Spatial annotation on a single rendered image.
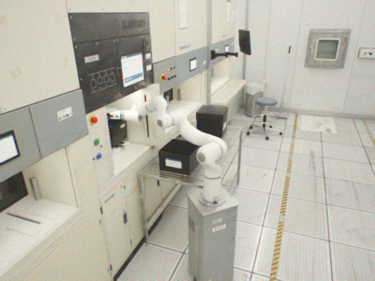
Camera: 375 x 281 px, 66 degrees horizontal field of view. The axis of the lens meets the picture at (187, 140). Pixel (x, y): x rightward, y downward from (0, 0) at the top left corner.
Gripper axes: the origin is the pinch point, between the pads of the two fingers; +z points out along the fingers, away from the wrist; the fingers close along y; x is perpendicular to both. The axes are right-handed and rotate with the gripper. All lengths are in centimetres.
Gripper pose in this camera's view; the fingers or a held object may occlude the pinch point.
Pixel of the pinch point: (107, 113)
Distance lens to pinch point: 252.3
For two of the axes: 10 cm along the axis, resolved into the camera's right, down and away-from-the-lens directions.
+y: 3.5, -3.8, 8.6
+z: -9.4, -1.3, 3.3
